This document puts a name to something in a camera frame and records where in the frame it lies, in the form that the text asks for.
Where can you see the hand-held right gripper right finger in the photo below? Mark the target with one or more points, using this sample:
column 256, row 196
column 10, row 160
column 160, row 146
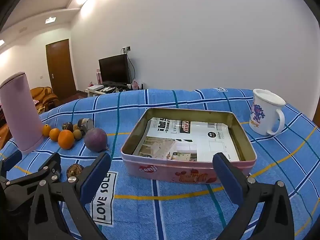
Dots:
column 227, row 180

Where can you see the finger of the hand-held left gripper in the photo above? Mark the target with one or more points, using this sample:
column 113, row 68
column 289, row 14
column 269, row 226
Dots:
column 12, row 160
column 48, row 166

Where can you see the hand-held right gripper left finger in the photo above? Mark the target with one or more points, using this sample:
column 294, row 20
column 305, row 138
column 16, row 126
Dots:
column 96, row 180

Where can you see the dried dark mangosteen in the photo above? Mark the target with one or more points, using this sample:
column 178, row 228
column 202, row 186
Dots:
column 75, row 169
column 67, row 125

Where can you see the large orange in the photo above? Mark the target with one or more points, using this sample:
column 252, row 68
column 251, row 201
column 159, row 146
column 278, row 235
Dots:
column 66, row 139

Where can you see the medium orange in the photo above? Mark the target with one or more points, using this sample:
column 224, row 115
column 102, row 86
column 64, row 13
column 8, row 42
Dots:
column 55, row 134

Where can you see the small oval kumquat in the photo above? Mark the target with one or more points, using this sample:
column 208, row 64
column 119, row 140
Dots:
column 45, row 130

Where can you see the purple round radish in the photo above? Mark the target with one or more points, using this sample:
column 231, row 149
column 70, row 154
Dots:
column 95, row 139

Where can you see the brown longan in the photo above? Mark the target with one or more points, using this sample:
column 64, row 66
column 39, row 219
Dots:
column 77, row 134

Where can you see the cut purple sweet potato piece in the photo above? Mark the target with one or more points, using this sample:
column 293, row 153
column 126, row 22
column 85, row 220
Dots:
column 85, row 125

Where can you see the pink metal tin box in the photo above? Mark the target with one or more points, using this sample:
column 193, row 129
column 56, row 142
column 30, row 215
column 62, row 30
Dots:
column 162, row 171

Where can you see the brown leather sofa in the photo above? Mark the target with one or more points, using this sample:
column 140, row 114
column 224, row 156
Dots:
column 3, row 132

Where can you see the purple electric kettle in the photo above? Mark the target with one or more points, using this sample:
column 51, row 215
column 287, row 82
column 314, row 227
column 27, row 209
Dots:
column 20, row 110

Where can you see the printed paper sheet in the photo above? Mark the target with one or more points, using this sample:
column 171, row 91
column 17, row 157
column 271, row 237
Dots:
column 200, row 135

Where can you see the blue plaid blanket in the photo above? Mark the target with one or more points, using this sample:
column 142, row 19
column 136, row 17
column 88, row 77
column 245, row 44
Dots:
column 175, row 205

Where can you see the white printed mug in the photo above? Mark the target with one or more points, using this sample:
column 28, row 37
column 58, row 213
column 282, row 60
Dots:
column 260, row 120

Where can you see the yellow-brown sofa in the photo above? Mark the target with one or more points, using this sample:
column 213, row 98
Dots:
column 43, row 93

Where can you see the white television stand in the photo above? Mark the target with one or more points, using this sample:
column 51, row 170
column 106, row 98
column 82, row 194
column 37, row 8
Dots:
column 92, row 93

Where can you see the white set-top box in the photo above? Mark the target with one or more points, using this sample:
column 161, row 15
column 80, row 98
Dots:
column 96, row 87

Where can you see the brown wooden door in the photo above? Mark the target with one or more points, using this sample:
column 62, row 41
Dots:
column 60, row 67

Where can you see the pink flowered ornament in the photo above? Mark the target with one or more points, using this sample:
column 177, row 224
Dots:
column 135, row 84

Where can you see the black television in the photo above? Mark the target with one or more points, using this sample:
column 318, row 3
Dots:
column 113, row 70

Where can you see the wall power outlet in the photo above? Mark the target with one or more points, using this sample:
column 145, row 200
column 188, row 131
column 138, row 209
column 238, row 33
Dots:
column 126, row 49

